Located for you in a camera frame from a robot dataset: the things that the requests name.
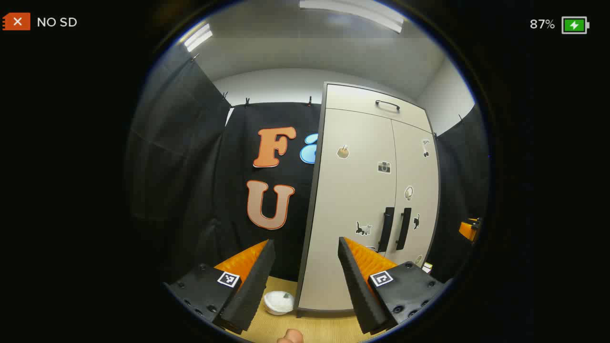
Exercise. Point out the white round bowl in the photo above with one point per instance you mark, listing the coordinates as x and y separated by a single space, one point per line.
279 305

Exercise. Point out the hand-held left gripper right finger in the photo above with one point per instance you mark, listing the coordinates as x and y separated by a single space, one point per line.
362 295

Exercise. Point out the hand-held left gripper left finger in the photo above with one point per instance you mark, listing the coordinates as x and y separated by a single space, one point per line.
252 290

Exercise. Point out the white shoe cabinet door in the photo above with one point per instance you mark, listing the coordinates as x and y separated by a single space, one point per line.
421 181

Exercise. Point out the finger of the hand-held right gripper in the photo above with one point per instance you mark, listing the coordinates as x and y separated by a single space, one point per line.
467 231

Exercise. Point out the black backdrop cloth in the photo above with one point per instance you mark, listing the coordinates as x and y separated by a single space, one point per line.
176 157
457 181
238 214

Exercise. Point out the long ceiling light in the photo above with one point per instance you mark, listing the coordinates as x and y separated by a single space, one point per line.
198 37
352 14

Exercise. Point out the white double-door shoe cabinet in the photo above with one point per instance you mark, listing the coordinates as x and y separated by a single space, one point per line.
318 157

